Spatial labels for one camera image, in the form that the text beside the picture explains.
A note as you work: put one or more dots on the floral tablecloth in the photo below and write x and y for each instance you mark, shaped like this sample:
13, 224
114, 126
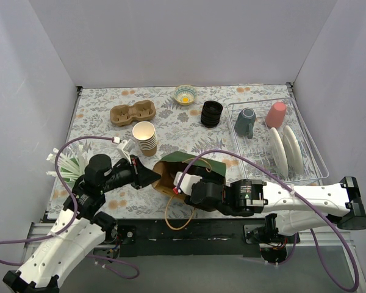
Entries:
178, 127

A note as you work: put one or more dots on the yellow patterned bowl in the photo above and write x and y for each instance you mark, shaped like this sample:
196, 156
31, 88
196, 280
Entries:
185, 95

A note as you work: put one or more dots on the white plate rear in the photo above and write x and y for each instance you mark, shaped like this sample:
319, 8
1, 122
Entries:
292, 150

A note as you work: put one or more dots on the stack of black lids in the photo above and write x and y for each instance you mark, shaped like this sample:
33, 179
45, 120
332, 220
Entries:
211, 113

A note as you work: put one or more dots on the green brown paper bag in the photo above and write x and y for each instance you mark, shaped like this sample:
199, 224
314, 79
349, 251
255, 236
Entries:
169, 165

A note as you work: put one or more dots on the green straw holder cup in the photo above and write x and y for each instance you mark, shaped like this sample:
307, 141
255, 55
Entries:
70, 171

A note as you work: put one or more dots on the cardboard cup carrier tray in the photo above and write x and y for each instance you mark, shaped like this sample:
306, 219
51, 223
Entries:
125, 114

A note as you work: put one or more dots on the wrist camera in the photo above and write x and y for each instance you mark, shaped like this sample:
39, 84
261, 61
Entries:
124, 147
187, 182

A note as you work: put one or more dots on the pink plastic cup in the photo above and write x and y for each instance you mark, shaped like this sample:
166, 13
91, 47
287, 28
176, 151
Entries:
276, 115

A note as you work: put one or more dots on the white plate front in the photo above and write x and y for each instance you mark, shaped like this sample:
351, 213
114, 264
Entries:
278, 152

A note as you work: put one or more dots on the dark teal mug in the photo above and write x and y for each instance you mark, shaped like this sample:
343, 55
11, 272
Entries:
245, 123

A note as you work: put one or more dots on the stack of paper cups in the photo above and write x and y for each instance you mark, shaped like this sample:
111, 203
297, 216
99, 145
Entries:
145, 135

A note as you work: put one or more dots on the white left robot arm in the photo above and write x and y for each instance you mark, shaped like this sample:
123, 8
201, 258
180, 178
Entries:
81, 226

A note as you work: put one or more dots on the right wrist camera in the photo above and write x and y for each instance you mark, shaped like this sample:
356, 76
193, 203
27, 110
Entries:
187, 182

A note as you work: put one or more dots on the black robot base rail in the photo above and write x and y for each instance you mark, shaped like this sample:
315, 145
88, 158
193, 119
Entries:
204, 237

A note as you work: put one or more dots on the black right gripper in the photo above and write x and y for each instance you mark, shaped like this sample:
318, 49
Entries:
194, 197

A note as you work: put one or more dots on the white wire dish rack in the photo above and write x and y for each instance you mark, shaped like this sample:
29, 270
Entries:
258, 149

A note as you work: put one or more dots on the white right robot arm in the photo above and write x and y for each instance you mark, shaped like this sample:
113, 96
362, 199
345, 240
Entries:
288, 210

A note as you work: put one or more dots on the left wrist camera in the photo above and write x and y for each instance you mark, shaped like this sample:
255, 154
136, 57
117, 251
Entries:
124, 147

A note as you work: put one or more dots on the white plate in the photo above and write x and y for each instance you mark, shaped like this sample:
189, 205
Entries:
278, 152
292, 150

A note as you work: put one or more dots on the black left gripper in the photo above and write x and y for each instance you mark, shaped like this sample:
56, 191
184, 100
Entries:
136, 172

